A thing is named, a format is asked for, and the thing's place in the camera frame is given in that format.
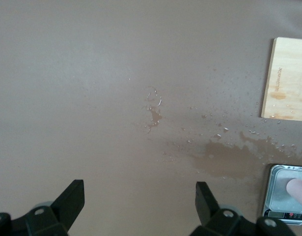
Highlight wooden cutting board, metal handle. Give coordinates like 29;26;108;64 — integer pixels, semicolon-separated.
260;37;302;121

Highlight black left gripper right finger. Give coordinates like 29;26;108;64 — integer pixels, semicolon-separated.
192;181;295;236

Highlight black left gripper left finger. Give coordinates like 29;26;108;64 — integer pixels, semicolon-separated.
0;179;85;236

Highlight silver kitchen scale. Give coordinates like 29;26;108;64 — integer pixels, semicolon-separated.
262;164;302;225

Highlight pink cup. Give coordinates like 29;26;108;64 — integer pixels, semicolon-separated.
286;178;302;212

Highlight brown table mat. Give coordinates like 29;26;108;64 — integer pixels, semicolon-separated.
0;0;302;236

